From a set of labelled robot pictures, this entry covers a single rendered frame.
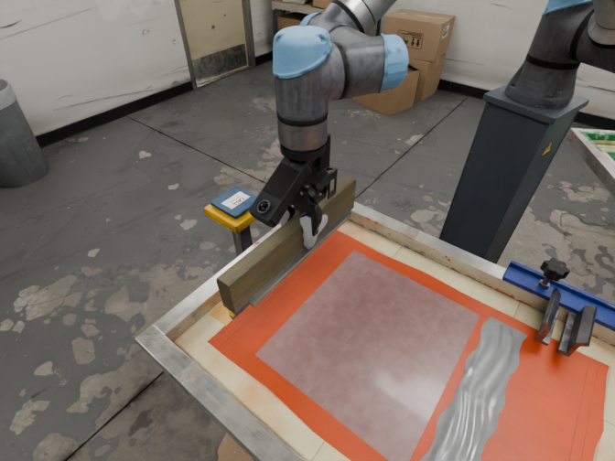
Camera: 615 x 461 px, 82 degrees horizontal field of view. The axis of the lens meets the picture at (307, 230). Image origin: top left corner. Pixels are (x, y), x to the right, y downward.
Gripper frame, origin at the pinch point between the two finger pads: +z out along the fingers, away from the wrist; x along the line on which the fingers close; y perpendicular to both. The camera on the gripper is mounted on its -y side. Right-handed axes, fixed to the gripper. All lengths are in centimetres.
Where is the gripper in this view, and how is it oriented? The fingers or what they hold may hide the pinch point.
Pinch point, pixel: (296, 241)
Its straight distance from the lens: 67.5
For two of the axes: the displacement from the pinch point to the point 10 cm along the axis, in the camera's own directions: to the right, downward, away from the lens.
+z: 0.0, 7.3, 6.8
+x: -7.9, -4.1, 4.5
